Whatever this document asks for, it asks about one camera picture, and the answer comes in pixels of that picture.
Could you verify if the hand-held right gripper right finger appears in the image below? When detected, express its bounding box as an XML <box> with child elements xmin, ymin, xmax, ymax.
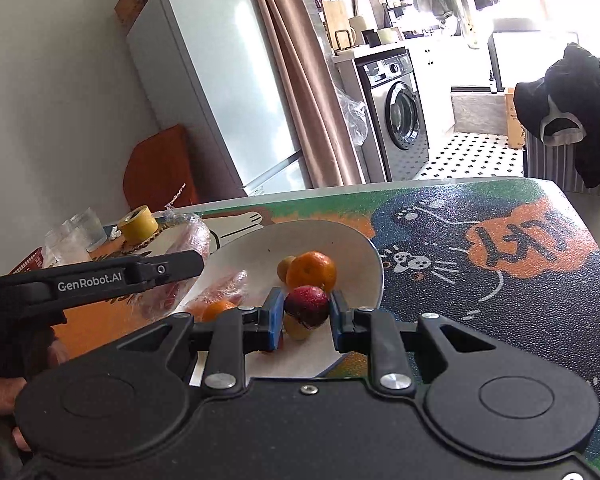
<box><xmin>329</xmin><ymin>289</ymin><xmax>499</xmax><ymax>396</ymax></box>

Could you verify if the red round fruit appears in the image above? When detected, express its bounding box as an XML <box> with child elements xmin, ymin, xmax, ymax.
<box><xmin>283</xmin><ymin>285</ymin><xmax>330</xmax><ymax>327</ymax></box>

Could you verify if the wicker basket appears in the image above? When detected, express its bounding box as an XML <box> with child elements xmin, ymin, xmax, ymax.
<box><xmin>114</xmin><ymin>0</ymin><xmax>154</xmax><ymax>24</ymax></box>

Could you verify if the orange folded chair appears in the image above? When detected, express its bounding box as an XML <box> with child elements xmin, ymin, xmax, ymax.
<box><xmin>123</xmin><ymin>124</ymin><xmax>199</xmax><ymax>212</ymax></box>

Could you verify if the white ceramic plate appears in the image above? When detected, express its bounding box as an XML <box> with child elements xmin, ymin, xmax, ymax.
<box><xmin>172</xmin><ymin>219</ymin><xmax>385</xmax><ymax>380</ymax></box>

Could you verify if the cardboard box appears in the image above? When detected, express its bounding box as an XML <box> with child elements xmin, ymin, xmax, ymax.
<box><xmin>503</xmin><ymin>87</ymin><xmax>527</xmax><ymax>150</ymax></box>

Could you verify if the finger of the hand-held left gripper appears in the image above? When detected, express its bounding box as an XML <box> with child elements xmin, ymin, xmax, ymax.
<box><xmin>130</xmin><ymin>251</ymin><xmax>204</xmax><ymax>290</ymax></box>

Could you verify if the white kitchen cabinet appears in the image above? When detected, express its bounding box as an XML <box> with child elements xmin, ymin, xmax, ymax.
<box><xmin>410</xmin><ymin>42</ymin><xmax>457</xmax><ymax>137</ymax></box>

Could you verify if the wooden cutting board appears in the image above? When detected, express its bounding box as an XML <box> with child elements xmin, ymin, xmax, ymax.
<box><xmin>321</xmin><ymin>0</ymin><xmax>349</xmax><ymax>54</ymax></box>

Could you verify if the yellow tape roll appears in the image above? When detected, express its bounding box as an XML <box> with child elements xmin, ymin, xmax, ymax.
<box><xmin>117</xmin><ymin>204</ymin><xmax>160</xmax><ymax>244</ymax></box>

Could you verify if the red plastic basket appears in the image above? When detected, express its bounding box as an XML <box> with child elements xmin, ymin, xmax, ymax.
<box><xmin>9</xmin><ymin>247</ymin><xmax>47</xmax><ymax>274</ymax></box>

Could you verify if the clear drinking glass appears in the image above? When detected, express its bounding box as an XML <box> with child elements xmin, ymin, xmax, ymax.
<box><xmin>70</xmin><ymin>208</ymin><xmax>109</xmax><ymax>252</ymax></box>
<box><xmin>44</xmin><ymin>220</ymin><xmax>94</xmax><ymax>267</ymax></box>

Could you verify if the pink-brown curtain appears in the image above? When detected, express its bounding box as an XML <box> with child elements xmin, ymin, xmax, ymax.
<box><xmin>244</xmin><ymin>0</ymin><xmax>367</xmax><ymax>187</ymax></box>

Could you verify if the silver washing machine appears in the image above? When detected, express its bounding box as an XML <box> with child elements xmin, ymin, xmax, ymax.
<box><xmin>354</xmin><ymin>52</ymin><xmax>431</xmax><ymax>182</ymax></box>

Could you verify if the small orange mandarin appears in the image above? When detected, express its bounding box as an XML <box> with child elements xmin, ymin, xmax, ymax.
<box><xmin>201</xmin><ymin>300</ymin><xmax>238</xmax><ymax>324</ymax></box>

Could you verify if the small yellow-brown fruit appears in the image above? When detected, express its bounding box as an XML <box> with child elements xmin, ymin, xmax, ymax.
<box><xmin>284</xmin><ymin>313</ymin><xmax>315</xmax><ymax>342</ymax></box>
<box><xmin>277</xmin><ymin>255</ymin><xmax>298</xmax><ymax>285</ymax></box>

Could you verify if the black clothing pile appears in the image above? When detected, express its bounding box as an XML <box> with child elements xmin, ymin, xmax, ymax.
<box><xmin>513</xmin><ymin>42</ymin><xmax>600</xmax><ymax>189</ymax></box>

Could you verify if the white refrigerator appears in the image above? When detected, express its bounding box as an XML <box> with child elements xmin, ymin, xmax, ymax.
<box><xmin>126</xmin><ymin>0</ymin><xmax>314</xmax><ymax>197</ymax></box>

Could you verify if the striped chair back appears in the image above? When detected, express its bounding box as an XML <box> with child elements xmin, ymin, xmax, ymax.
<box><xmin>522</xmin><ymin>129</ymin><xmax>600</xmax><ymax>194</ymax></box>

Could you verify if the large orange mandarin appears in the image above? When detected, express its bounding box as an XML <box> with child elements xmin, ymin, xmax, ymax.
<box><xmin>286</xmin><ymin>251</ymin><xmax>338</xmax><ymax>293</ymax></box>

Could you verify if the crumpled clear plastic bag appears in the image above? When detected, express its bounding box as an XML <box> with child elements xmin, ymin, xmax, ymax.
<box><xmin>337</xmin><ymin>86</ymin><xmax>370</xmax><ymax>144</ymax></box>

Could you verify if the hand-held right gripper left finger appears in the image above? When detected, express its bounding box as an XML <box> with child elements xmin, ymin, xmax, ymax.
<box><xmin>116</xmin><ymin>286</ymin><xmax>287</xmax><ymax>394</ymax></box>

